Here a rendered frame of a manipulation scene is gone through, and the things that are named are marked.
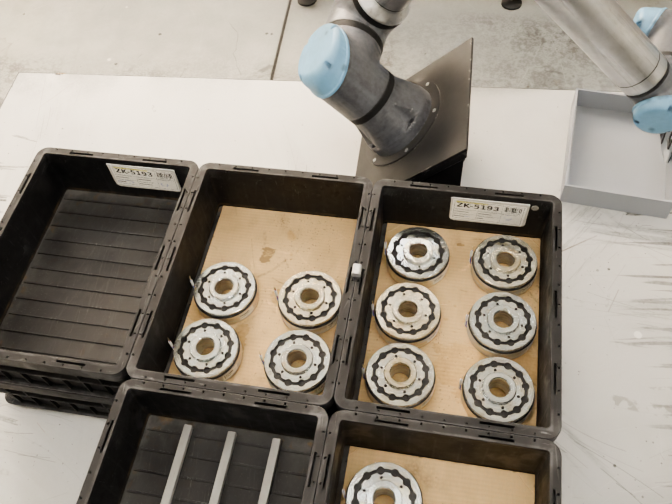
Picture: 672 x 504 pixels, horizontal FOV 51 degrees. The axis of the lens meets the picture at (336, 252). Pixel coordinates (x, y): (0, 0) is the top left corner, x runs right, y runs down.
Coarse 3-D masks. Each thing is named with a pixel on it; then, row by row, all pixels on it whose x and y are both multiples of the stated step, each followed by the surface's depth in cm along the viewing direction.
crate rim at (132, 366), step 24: (216, 168) 118; (240, 168) 118; (264, 168) 117; (192, 192) 116; (360, 216) 111; (360, 240) 108; (168, 264) 108; (144, 336) 101; (336, 336) 99; (336, 360) 97; (192, 384) 97; (216, 384) 96; (240, 384) 96
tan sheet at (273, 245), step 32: (224, 224) 124; (256, 224) 124; (288, 224) 123; (320, 224) 123; (352, 224) 122; (224, 256) 120; (256, 256) 120; (288, 256) 119; (320, 256) 119; (192, 320) 114; (256, 320) 113; (256, 352) 110; (256, 384) 107
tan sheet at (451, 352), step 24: (456, 240) 119; (480, 240) 119; (528, 240) 118; (384, 264) 117; (456, 264) 116; (504, 264) 116; (384, 288) 115; (432, 288) 114; (456, 288) 114; (408, 312) 112; (456, 312) 111; (456, 336) 109; (432, 360) 107; (456, 360) 107; (528, 360) 106; (360, 384) 106; (456, 384) 105; (432, 408) 103; (456, 408) 103
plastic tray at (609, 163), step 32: (576, 96) 146; (608, 96) 147; (576, 128) 148; (608, 128) 147; (576, 160) 143; (608, 160) 142; (640, 160) 142; (576, 192) 135; (608, 192) 132; (640, 192) 137
